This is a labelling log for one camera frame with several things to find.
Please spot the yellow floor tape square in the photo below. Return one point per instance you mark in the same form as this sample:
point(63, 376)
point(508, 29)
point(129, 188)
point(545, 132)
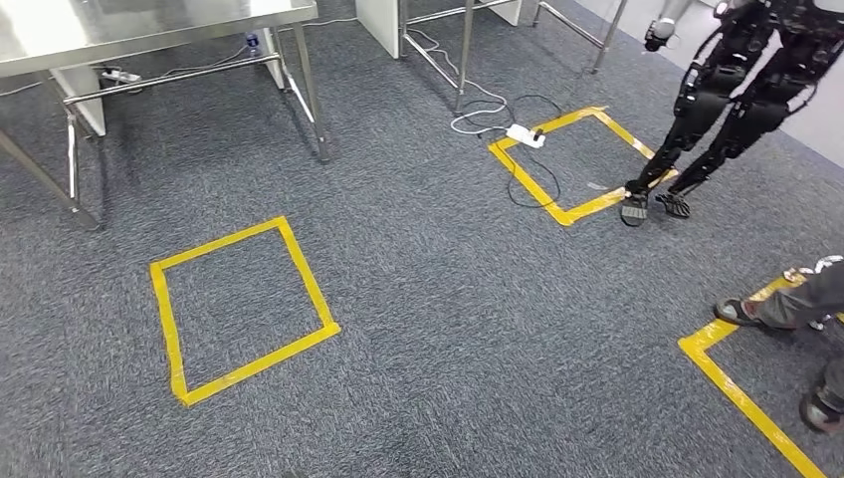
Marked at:
point(217, 246)
point(758, 422)
point(628, 137)

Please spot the black humanoid robot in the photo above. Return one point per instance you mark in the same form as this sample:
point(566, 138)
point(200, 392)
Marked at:
point(712, 105)

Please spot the clear water bottle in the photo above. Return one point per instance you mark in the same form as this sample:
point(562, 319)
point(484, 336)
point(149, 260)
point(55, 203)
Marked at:
point(253, 45)

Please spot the white power strip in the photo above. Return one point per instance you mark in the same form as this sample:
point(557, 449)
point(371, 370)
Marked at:
point(524, 135)
point(122, 76)

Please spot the person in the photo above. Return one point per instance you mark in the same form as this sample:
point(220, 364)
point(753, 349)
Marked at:
point(798, 303)

